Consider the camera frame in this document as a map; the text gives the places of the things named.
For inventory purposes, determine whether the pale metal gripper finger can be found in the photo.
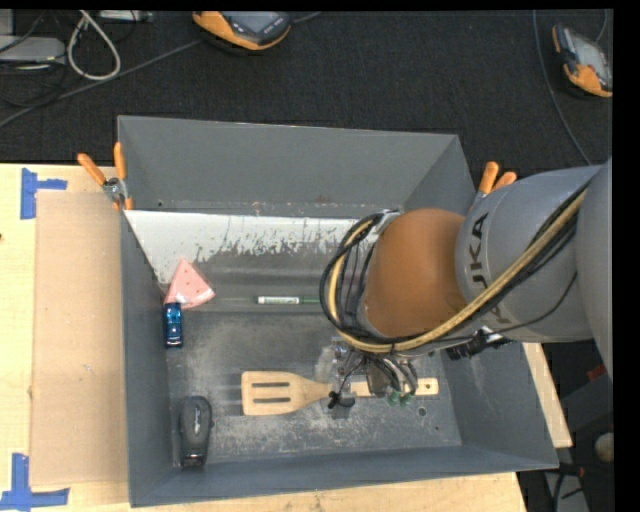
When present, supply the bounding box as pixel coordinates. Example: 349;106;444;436
330;394;357;420

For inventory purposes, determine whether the wooden slotted spatula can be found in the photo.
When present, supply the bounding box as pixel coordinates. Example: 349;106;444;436
241;370;440;417

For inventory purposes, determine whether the grey metal bin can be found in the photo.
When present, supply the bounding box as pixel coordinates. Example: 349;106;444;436
116;114;560;508

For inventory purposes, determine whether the green and white marker pen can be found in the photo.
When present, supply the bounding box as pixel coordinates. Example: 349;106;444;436
256;295;321;306

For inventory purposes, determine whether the black stapler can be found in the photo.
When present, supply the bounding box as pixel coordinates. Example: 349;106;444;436
178;395;215;470

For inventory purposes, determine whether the blue toy car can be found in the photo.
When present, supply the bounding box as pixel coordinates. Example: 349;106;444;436
163;302;185;349

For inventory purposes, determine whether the pink triangular sponge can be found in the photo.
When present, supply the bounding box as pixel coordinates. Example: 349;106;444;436
163;257;217;311

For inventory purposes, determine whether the brown cardboard board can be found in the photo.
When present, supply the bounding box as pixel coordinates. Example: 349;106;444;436
28;191;132;489

